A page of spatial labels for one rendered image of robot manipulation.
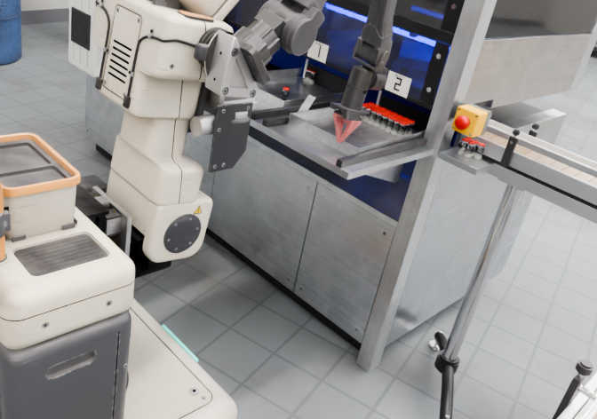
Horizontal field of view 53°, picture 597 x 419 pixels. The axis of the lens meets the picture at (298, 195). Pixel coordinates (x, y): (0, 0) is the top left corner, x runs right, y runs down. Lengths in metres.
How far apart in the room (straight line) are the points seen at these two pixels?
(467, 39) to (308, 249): 0.97
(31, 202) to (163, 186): 0.29
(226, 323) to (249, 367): 0.24
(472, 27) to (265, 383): 1.30
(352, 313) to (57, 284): 1.31
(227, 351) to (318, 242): 0.50
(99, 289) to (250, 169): 1.34
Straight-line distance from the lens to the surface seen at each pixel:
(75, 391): 1.31
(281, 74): 2.18
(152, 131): 1.33
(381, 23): 1.52
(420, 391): 2.29
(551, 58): 2.33
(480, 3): 1.76
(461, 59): 1.78
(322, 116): 1.87
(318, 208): 2.18
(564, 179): 1.81
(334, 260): 2.20
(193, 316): 2.35
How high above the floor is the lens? 1.48
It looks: 26 degrees down
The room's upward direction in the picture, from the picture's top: 12 degrees clockwise
